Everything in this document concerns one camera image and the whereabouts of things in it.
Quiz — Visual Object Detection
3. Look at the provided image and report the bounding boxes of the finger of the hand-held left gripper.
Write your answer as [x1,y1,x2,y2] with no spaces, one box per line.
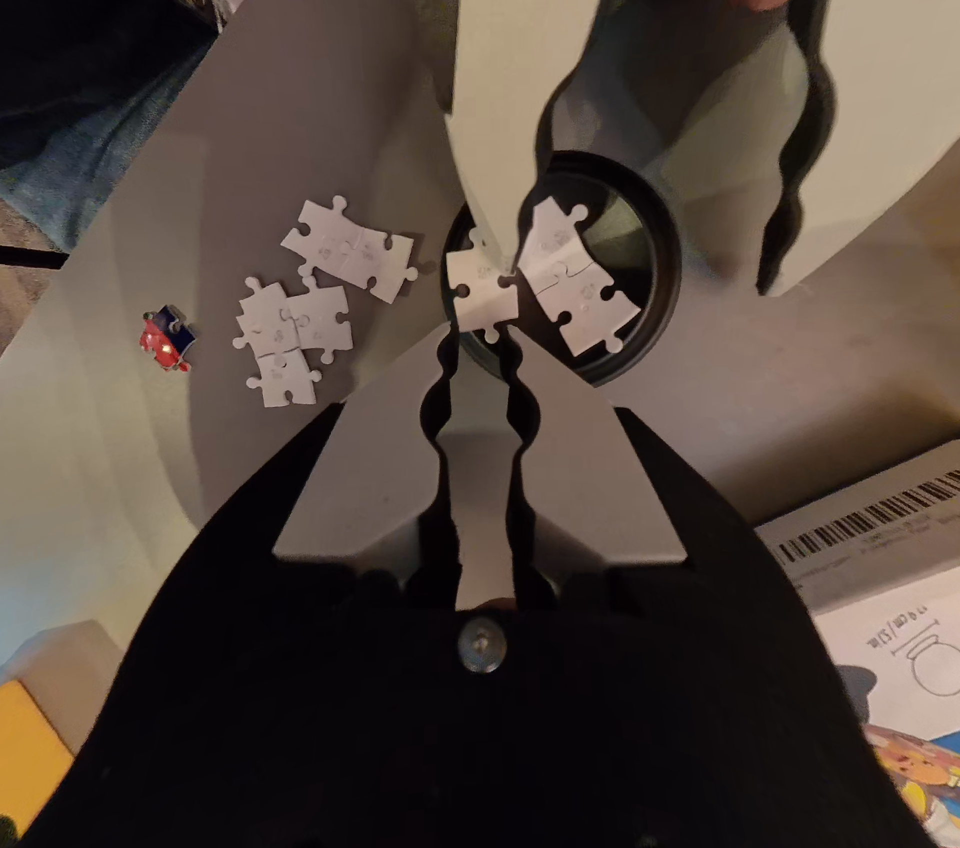
[756,0,960,299]
[391,0,607,270]

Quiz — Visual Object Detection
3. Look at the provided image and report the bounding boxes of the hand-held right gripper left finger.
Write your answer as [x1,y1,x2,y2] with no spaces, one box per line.
[272,321,459,611]

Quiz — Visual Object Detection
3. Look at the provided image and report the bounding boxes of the black round ball stand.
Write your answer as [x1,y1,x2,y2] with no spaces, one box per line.
[441,150,684,389]

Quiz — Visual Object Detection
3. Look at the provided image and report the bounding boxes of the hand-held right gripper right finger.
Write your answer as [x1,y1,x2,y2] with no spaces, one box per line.
[499,330,688,611]

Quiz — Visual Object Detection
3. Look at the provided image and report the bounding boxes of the blue puzzle box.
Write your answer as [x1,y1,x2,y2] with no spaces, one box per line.
[753,439,960,848]

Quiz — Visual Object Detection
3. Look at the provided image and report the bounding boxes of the white puzzle piece cluster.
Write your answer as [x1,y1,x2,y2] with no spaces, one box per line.
[232,274,354,409]

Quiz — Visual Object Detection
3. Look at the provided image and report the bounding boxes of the red blue puzzle piece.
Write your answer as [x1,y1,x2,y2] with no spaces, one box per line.
[140,304,197,374]

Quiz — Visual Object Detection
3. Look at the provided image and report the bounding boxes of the person's legs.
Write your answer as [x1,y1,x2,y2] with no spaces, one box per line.
[0,23,230,253]

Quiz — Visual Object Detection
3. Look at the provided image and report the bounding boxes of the white puzzle piece pair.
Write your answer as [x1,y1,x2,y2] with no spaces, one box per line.
[517,197,643,356]
[281,195,420,306]

